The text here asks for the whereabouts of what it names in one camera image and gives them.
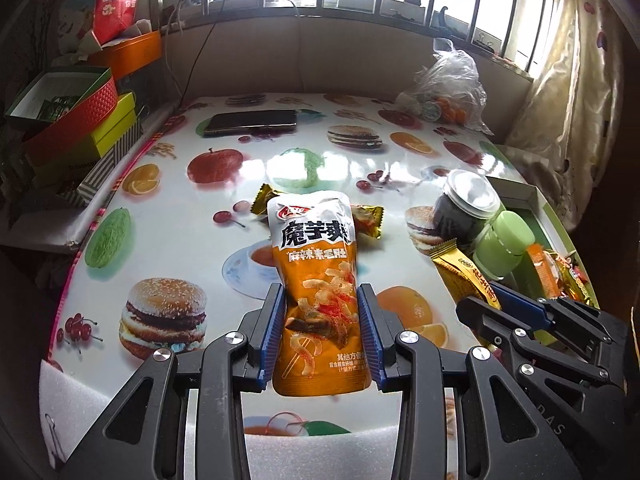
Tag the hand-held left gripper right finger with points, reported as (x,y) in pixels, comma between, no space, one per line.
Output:
(371,340)

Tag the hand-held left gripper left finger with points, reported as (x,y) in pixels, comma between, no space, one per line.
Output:
(272,340)

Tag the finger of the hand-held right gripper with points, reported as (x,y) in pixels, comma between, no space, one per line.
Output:
(522,305)
(490,320)

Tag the pile of yellow orange packets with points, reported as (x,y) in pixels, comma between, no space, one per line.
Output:
(560,272)

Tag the yellow snack bar packet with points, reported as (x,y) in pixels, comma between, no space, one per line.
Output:
(465,275)

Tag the orange snack pouch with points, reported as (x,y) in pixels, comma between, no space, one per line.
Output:
(315,260)

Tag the green and white cardboard box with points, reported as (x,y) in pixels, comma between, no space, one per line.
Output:
(520,192)

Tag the green plastic jar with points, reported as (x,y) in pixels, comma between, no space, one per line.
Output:
(505,240)

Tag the dark jar with clear lid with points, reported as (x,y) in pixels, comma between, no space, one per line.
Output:
(460,210)

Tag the gold candy wrapper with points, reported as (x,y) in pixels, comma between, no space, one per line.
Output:
(261,200)
(372,220)

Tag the fruit print tablecloth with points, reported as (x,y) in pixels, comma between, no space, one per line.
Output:
(165,210)

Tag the white foam sheet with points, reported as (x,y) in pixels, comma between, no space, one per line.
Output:
(65,385)

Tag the dark smartphone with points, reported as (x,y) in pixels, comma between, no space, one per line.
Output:
(250,122)

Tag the beige patterned curtain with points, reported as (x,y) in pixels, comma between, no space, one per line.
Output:
(575,85)

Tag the grey striped box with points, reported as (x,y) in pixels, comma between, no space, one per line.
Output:
(105,170)

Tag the clear plastic bag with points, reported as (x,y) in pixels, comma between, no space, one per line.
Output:
(450,75)

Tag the lime green box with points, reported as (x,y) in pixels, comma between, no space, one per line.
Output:
(115,125)

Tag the red box white inside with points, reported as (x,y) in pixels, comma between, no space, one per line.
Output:
(85,115)

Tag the orange box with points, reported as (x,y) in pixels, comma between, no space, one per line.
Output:
(135,55)

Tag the small green packet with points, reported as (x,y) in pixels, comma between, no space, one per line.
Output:
(55,108)

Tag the tall red carton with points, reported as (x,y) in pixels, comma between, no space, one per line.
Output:
(112,5)

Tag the colourful printed carton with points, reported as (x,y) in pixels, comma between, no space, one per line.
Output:
(70,20)

